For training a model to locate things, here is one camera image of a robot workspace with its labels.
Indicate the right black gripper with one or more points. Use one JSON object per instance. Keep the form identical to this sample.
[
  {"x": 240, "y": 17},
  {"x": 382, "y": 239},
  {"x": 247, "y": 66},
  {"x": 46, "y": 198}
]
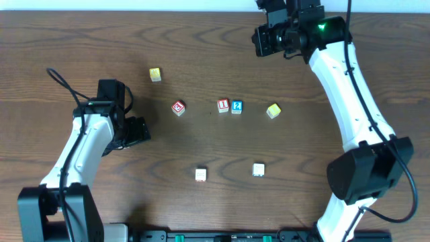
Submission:
[{"x": 261, "y": 40}]

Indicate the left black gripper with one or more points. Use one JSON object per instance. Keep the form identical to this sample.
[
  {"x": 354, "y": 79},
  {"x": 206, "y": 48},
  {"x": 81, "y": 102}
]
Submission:
[{"x": 140, "y": 130}]

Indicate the blue number 2 block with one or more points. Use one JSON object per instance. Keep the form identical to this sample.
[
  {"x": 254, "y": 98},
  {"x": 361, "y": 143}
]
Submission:
[{"x": 237, "y": 107}]

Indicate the red letter I block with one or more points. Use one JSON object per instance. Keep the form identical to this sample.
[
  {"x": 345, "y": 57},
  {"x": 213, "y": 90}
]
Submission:
[{"x": 223, "y": 105}]

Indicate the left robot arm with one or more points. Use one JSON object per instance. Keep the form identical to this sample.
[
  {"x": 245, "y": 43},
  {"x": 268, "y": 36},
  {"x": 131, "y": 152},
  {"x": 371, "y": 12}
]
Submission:
[{"x": 61, "y": 207}]

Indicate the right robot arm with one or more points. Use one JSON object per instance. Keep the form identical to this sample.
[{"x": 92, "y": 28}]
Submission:
[{"x": 374, "y": 158}]

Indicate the red letter E block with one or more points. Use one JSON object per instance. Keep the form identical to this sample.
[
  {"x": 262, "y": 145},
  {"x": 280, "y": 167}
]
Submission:
[{"x": 178, "y": 108}]

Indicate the yellow top block far left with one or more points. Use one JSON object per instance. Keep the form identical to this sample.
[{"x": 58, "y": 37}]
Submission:
[{"x": 155, "y": 74}]

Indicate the yellow block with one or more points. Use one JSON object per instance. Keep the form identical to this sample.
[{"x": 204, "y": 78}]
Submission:
[
  {"x": 273, "y": 111},
  {"x": 155, "y": 74}
]

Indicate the yellow top block right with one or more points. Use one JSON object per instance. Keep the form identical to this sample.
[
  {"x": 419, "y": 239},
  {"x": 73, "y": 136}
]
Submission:
[{"x": 273, "y": 111}]

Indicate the plain white block left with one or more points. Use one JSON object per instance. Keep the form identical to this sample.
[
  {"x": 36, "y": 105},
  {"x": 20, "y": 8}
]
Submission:
[{"x": 201, "y": 175}]

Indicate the plain white block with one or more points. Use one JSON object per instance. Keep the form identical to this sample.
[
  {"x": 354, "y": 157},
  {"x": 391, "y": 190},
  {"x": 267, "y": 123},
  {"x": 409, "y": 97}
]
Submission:
[
  {"x": 258, "y": 170},
  {"x": 201, "y": 175}
]

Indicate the plain white block right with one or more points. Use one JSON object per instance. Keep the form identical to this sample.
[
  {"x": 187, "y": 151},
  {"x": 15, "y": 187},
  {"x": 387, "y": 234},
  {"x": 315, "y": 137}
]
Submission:
[{"x": 258, "y": 170}]

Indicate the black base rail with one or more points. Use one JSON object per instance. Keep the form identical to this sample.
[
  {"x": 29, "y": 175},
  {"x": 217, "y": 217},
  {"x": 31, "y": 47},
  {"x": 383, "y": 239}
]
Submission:
[{"x": 248, "y": 236}]

